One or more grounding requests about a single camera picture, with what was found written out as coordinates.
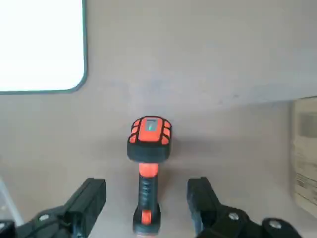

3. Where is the orange black barcode scanner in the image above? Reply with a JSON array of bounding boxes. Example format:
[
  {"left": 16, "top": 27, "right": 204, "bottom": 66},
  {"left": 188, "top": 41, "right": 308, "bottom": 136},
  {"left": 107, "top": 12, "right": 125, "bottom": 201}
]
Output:
[{"left": 126, "top": 115, "right": 173, "bottom": 235}]

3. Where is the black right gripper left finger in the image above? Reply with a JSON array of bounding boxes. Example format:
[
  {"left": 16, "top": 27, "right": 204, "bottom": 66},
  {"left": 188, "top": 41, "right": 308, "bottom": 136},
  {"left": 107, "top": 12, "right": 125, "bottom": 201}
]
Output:
[{"left": 0, "top": 177, "right": 107, "bottom": 238}]

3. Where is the brown cardboard box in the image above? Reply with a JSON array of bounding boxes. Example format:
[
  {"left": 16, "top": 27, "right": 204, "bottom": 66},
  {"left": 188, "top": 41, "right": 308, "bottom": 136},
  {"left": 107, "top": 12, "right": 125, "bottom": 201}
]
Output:
[{"left": 289, "top": 96, "right": 317, "bottom": 217}]

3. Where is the white pad with black frame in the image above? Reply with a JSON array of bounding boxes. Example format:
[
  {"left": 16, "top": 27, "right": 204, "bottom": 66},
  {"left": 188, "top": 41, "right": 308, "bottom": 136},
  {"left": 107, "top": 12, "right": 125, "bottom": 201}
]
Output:
[{"left": 0, "top": 0, "right": 89, "bottom": 95}]

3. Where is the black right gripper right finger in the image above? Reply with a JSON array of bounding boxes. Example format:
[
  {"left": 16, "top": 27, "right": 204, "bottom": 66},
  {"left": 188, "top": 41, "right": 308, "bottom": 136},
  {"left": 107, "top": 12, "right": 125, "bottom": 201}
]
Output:
[{"left": 187, "top": 176, "right": 306, "bottom": 238}]

